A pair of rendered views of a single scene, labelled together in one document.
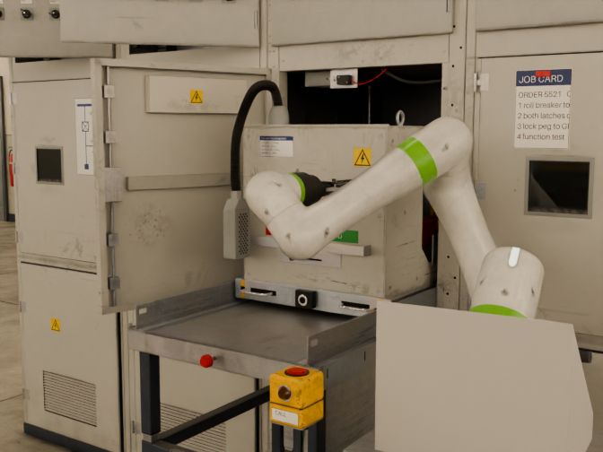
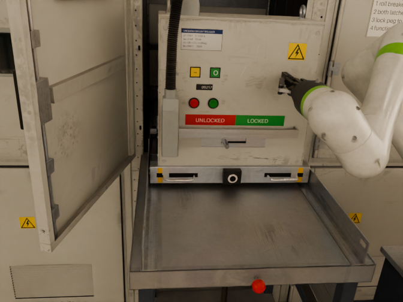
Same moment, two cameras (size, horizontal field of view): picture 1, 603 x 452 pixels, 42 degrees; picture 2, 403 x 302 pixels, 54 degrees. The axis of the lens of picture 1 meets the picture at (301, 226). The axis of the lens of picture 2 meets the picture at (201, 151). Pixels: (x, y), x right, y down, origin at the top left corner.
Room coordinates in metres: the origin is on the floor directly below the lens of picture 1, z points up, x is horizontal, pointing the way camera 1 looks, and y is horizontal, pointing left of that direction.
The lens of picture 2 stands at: (1.40, 0.84, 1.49)
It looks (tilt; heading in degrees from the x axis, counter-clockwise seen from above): 23 degrees down; 319
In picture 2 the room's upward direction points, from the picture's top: 3 degrees clockwise
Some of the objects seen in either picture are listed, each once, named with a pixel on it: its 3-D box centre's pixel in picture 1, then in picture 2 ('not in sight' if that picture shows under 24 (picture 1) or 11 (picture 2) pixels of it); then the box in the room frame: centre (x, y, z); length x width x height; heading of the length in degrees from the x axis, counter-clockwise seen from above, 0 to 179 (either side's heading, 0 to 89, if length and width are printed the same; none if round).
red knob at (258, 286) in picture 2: (208, 360); (257, 283); (1.86, 0.23, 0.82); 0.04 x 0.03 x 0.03; 145
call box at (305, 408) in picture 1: (296, 396); not in sight; (1.50, 0.01, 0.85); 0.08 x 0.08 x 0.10; 55
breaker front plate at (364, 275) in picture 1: (310, 211); (237, 101); (2.22, -0.02, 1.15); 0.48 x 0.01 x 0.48; 55
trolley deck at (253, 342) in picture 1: (293, 328); (232, 205); (2.16, 0.02, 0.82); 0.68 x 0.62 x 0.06; 145
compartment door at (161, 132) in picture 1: (188, 183); (87, 79); (2.46, 0.36, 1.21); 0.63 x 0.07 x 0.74; 129
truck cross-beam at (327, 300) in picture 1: (312, 297); (229, 171); (2.23, -0.03, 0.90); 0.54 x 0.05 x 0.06; 55
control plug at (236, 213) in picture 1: (237, 228); (170, 125); (2.28, 0.19, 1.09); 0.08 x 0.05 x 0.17; 145
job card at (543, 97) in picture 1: (541, 108); (391, 7); (2.09, -0.64, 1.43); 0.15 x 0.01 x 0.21; 55
